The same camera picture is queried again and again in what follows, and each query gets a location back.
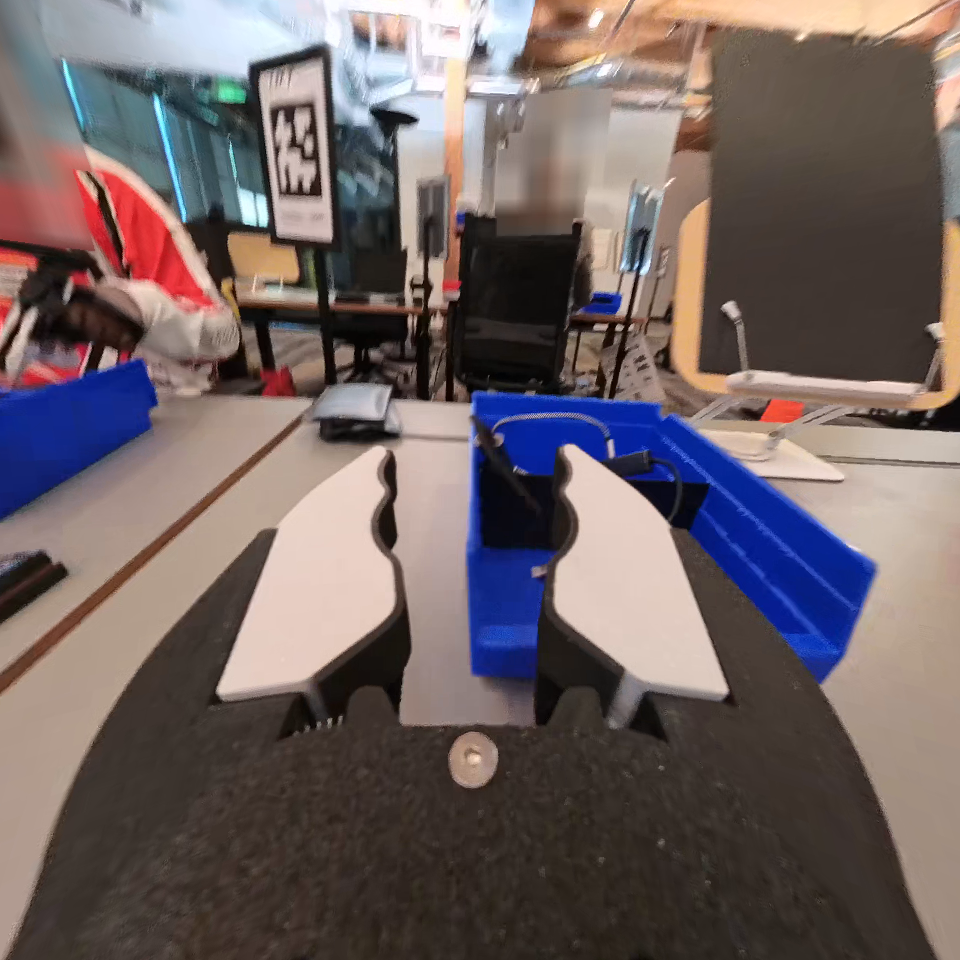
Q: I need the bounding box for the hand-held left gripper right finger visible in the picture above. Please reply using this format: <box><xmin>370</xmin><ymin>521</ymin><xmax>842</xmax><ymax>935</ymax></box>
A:
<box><xmin>536</xmin><ymin>443</ymin><xmax>732</xmax><ymax>732</ymax></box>

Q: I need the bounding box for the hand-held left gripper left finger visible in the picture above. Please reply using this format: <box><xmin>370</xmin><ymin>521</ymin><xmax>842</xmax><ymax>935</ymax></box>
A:
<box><xmin>218</xmin><ymin>446</ymin><xmax>411</xmax><ymax>729</ymax></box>

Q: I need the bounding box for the blue plastic bin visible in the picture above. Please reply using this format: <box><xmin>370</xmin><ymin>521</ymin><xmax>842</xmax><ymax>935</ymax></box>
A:
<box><xmin>468</xmin><ymin>390</ymin><xmax>879</xmax><ymax>684</ymax></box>
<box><xmin>0</xmin><ymin>360</ymin><xmax>159</xmax><ymax>520</ymax></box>

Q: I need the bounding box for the braided grey cable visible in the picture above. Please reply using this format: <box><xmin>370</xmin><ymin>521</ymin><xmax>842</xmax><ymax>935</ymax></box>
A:
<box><xmin>488</xmin><ymin>411</ymin><xmax>619</xmax><ymax>466</ymax></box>

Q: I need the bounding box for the grey hub with cable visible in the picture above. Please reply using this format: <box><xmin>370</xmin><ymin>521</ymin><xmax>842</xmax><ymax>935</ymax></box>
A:
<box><xmin>473</xmin><ymin>416</ymin><xmax>529</xmax><ymax>514</ymax></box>

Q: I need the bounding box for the grey desk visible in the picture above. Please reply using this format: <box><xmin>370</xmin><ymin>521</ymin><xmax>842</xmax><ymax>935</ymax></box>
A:
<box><xmin>0</xmin><ymin>393</ymin><xmax>960</xmax><ymax>960</ymax></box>

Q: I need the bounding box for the grey pouch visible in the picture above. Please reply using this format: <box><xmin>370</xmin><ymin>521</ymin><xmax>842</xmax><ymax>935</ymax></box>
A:
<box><xmin>308</xmin><ymin>383</ymin><xmax>403</xmax><ymax>444</ymax></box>

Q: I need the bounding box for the wooden background table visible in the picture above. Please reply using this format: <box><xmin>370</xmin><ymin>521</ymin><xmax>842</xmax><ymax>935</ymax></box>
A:
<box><xmin>233</xmin><ymin>285</ymin><xmax>454</xmax><ymax>394</ymax></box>

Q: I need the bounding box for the black office chair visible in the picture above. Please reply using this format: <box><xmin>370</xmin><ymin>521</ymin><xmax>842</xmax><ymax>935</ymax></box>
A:
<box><xmin>447</xmin><ymin>215</ymin><xmax>595</xmax><ymax>400</ymax></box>

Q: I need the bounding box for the red white printed bag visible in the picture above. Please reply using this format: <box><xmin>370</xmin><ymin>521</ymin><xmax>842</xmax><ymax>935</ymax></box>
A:
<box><xmin>0</xmin><ymin>143</ymin><xmax>244</xmax><ymax>394</ymax></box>

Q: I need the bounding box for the black sign stand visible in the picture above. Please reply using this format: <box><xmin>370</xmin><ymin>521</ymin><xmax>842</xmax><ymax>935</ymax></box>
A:
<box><xmin>600</xmin><ymin>180</ymin><xmax>672</xmax><ymax>399</ymax></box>

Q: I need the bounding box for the printed tag sign stand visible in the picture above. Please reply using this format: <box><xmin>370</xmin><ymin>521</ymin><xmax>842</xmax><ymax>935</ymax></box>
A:
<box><xmin>248</xmin><ymin>45</ymin><xmax>343</xmax><ymax>388</ymax></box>

